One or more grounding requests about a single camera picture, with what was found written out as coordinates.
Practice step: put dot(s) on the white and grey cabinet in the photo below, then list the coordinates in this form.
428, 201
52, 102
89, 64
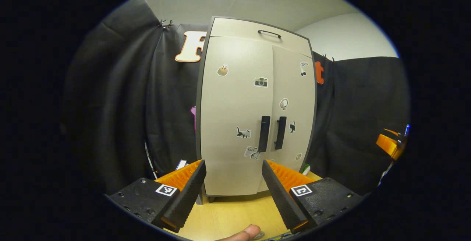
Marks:
198, 130

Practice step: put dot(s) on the black backdrop cloth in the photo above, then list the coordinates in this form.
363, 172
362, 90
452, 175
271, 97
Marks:
360, 105

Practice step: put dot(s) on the white cabinet drawer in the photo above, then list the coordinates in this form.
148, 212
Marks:
235, 27

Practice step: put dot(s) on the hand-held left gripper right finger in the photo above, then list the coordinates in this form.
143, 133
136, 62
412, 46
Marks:
281, 197

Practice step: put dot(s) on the white cabinet door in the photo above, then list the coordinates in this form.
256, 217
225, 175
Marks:
294, 86
232, 105

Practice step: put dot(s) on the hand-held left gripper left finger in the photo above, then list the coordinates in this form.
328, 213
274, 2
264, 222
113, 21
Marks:
189, 197

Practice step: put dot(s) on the watermelon slice toy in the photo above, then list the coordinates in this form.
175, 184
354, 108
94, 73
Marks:
305, 168

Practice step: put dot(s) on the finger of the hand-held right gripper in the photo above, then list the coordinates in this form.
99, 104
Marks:
392, 131
386, 143

